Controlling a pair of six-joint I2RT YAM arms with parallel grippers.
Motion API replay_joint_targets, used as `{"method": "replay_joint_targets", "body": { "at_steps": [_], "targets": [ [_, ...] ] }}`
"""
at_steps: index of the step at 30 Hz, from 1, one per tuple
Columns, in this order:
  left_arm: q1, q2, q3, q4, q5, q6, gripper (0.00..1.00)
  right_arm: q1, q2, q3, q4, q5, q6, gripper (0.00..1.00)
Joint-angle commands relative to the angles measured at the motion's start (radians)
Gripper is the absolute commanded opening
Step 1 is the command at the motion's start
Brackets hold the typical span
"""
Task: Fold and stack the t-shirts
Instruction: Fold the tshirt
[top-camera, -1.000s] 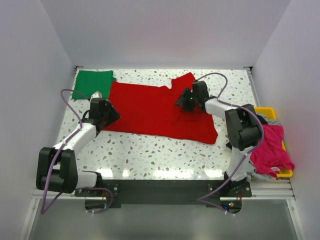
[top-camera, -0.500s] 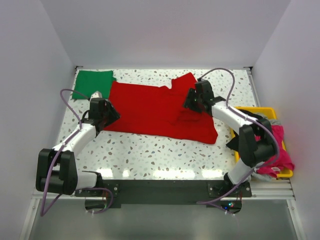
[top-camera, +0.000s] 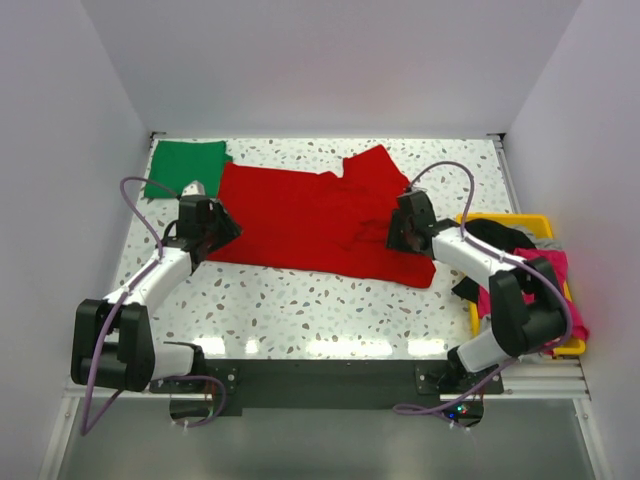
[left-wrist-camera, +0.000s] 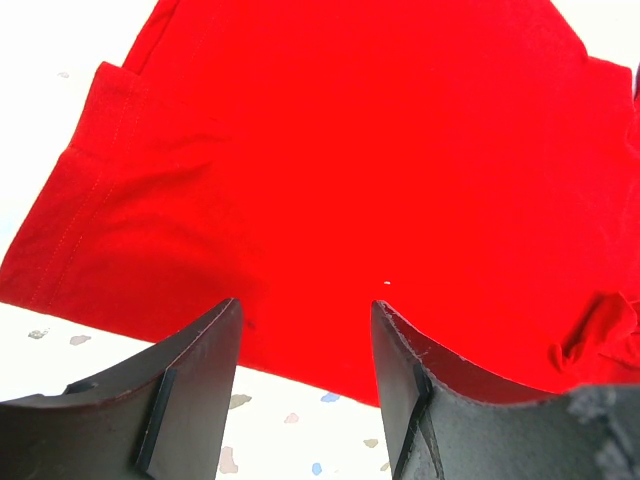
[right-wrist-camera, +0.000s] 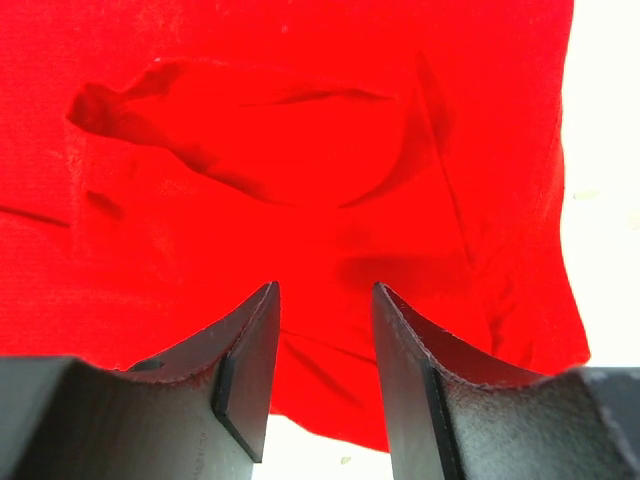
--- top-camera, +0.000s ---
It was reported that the pink t shirt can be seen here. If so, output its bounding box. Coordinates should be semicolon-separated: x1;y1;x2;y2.
470;248;590;357

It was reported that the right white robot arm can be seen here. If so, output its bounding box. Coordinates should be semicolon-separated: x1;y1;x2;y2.
387;189;573;393

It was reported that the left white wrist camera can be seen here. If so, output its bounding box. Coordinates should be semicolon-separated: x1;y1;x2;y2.
182;181;206;196

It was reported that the red t shirt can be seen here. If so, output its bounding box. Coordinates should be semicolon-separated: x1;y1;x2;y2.
209;146;436;289

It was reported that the aluminium table frame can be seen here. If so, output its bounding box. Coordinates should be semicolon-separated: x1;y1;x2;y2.
37;130;616;480

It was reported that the yellow plastic bin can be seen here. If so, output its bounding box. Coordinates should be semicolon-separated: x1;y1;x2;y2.
454;213;587;357

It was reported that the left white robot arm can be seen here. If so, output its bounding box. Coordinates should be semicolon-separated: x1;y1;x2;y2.
71;195;241;392

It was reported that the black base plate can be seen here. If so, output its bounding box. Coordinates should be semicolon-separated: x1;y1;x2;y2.
151;360;504;423

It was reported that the folded green t shirt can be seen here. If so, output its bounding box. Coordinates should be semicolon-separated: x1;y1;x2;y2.
148;140;233;196

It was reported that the black t shirt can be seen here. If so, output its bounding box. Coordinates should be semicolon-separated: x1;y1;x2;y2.
451;218;535;304

